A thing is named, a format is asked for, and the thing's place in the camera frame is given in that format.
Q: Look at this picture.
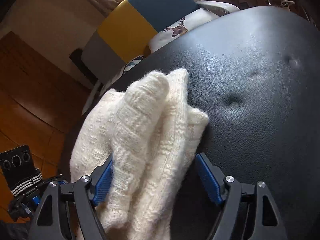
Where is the cream knitted sweater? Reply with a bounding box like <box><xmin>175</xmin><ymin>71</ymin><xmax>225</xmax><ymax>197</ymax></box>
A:
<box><xmin>69</xmin><ymin>68</ymin><xmax>209</xmax><ymax>239</ymax></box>

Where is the brown wooden wardrobe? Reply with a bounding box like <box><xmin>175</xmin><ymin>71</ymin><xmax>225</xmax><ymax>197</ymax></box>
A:
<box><xmin>1</xmin><ymin>31</ymin><xmax>89</xmax><ymax>179</ymax></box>

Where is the geometric pattern cushion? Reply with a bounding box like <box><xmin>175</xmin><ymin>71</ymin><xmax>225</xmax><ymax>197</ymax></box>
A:
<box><xmin>123</xmin><ymin>55</ymin><xmax>144</xmax><ymax>75</ymax></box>

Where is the yellow blue grey sofa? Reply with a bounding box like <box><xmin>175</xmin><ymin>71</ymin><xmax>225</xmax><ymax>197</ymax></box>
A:
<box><xmin>81</xmin><ymin>0</ymin><xmax>240</xmax><ymax>112</ymax></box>

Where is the deer print cushion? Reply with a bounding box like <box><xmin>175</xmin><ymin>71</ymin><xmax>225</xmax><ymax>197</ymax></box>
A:
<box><xmin>148</xmin><ymin>8</ymin><xmax>219</xmax><ymax>53</ymax></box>

